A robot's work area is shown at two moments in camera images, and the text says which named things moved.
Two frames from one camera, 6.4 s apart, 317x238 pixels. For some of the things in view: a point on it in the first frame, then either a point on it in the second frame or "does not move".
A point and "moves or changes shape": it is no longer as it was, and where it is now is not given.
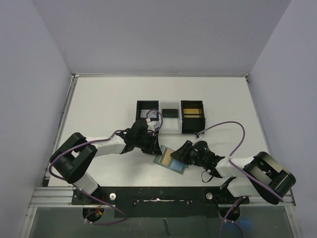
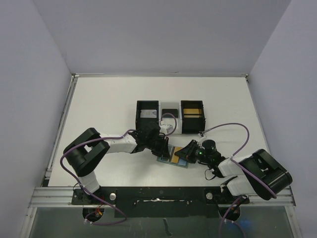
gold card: x=168 y=157 to x=175 y=158
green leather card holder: x=166 y=160 moves or changes shape
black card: x=170 y=113 does not move
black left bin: x=147 y=105 does not move
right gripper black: x=188 y=153 does not move
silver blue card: x=151 y=114 does not move
